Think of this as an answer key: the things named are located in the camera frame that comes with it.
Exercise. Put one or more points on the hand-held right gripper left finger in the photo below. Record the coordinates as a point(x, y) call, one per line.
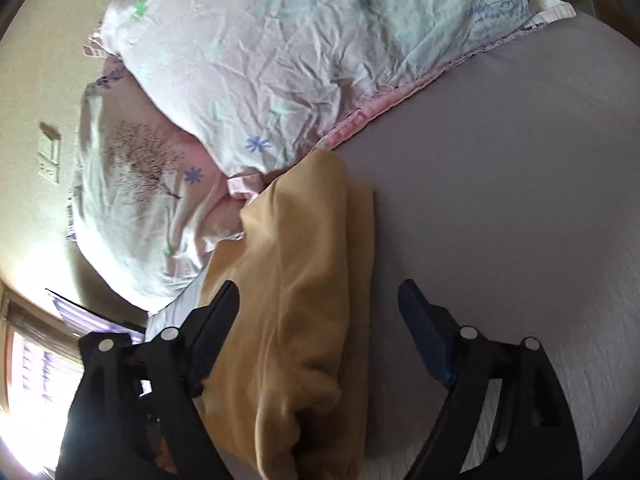
point(210, 340)

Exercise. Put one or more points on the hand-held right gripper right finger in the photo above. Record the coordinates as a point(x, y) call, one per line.
point(429, 332)

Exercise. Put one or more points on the yellow garment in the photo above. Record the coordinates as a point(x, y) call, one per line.
point(305, 310)

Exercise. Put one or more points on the grey bed sheet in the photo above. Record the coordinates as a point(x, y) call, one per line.
point(500, 200)

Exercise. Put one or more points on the tree print white pillow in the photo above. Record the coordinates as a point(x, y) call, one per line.
point(135, 200)

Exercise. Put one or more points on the window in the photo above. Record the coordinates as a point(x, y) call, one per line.
point(30, 375)

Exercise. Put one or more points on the floral white pillow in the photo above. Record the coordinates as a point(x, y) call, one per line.
point(280, 60)

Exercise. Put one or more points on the wall light switch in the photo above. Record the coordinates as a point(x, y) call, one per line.
point(50, 152)

